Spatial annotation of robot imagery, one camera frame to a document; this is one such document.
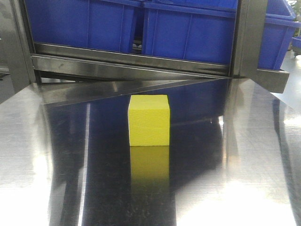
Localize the blue bin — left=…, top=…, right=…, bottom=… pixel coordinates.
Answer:
left=142, top=2, right=236, bottom=65
left=25, top=0, right=142, bottom=53
left=258, top=0, right=301, bottom=70

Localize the blue bin behind left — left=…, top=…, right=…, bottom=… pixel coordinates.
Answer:
left=25, top=0, right=142, bottom=53

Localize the yellow foam block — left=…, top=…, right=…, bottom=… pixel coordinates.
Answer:
left=127, top=95, right=170, bottom=146

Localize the blue bin behind right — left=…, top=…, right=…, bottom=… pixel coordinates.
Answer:
left=258, top=0, right=301, bottom=70

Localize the steel shelf rack near table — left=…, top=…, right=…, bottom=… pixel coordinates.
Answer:
left=9, top=0, right=290, bottom=94

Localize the blue bin behind centre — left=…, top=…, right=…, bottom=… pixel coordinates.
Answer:
left=142, top=2, right=236, bottom=65

